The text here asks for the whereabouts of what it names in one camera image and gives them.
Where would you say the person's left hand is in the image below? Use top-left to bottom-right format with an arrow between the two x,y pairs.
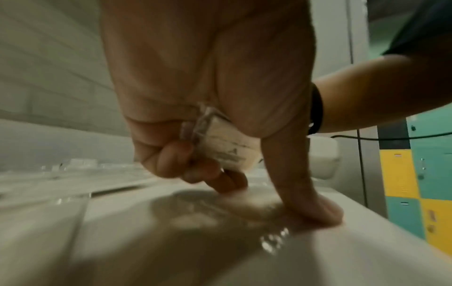
100,0 -> 343,226

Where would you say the white table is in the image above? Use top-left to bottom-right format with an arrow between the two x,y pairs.
0,117 -> 452,286

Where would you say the black cable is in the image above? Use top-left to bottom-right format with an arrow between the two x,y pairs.
330,132 -> 452,141

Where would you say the black printed t-shirt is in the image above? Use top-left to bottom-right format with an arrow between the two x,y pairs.
383,0 -> 452,58

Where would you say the person's right forearm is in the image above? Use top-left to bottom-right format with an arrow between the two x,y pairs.
314,54 -> 452,134

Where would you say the teal yellow locker cabinet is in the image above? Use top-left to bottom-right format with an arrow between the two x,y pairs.
377,105 -> 452,256

